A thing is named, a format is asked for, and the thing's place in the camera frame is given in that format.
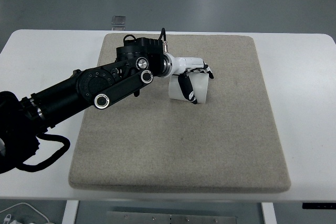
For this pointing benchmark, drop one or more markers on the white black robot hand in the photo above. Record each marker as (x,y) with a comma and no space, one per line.
(178,65)

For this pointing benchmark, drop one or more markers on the white ribbed cup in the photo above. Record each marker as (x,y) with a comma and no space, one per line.
(199,83)

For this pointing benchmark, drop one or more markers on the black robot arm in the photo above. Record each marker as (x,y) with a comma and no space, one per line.
(25,143)

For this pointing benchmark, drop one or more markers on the grey felt mat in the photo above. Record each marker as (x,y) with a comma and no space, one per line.
(153,143)

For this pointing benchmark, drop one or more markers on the clear plastic block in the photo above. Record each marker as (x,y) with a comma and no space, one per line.
(118,23)

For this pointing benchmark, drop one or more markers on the white table leg right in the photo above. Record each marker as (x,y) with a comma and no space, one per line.
(268,213)

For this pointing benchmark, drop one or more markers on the white table leg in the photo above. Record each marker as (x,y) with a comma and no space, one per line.
(70,212)
(268,213)

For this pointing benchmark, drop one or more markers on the white table leg left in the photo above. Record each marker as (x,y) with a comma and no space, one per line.
(70,212)

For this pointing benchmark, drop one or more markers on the black desk control panel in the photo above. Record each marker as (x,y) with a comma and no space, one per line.
(319,205)

